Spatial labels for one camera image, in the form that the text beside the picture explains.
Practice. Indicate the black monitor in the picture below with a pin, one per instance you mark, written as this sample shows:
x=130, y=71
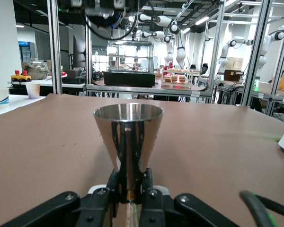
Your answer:
x=79, y=52

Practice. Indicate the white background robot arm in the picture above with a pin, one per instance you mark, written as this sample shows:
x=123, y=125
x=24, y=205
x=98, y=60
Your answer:
x=223, y=50
x=262, y=60
x=169, y=56
x=164, y=20

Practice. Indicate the white paper cup blue wave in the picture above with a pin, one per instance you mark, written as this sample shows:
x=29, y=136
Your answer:
x=0, y=98

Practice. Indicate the camouflage fabric bag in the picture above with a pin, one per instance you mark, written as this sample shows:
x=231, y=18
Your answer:
x=36, y=71

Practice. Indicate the steel double-cone jigger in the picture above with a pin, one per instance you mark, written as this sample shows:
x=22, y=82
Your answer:
x=104, y=132

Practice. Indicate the glass display case black base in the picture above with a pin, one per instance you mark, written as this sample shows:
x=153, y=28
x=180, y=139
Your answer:
x=130, y=79

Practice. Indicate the brown cardboard box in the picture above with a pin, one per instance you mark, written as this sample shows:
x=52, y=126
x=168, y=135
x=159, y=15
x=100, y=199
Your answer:
x=233, y=75

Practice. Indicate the light wooden box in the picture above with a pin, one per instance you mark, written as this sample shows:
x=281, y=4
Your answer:
x=234, y=63

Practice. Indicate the brown table mat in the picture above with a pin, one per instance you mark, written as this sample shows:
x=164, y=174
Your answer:
x=38, y=153

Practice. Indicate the white paper cup purple print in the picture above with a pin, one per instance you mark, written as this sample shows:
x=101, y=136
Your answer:
x=33, y=91

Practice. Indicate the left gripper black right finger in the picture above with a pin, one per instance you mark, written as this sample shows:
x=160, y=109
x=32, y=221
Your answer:
x=180, y=210

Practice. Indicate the drinks fridge blue top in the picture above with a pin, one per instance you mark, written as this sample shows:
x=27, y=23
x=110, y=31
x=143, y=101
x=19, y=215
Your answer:
x=26, y=50

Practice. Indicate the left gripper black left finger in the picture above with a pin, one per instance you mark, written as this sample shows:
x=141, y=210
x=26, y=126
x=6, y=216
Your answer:
x=49, y=208

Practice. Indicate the wooden rack with bread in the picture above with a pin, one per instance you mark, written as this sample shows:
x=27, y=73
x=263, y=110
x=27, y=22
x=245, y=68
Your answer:
x=177, y=78

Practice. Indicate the aluminium frame post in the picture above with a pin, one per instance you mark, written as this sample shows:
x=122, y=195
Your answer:
x=253, y=59
x=214, y=59
x=88, y=59
x=54, y=47

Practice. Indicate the yellow box with red buttons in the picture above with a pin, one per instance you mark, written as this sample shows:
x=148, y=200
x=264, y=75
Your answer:
x=21, y=76

